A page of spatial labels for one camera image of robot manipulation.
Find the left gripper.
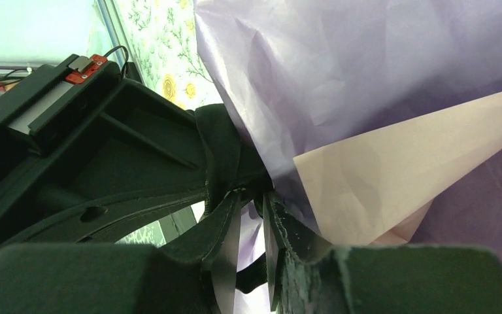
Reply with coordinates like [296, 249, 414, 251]
[0, 54, 207, 246]

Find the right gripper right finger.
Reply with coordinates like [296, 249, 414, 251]
[263, 192, 502, 314]

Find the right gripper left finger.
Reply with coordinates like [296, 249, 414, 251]
[0, 190, 243, 313]

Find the black ribbon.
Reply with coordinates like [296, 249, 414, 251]
[194, 103, 278, 296]

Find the pink purple wrapping paper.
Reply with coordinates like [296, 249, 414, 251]
[192, 0, 502, 314]

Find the floral tablecloth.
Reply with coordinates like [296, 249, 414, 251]
[116, 0, 222, 110]

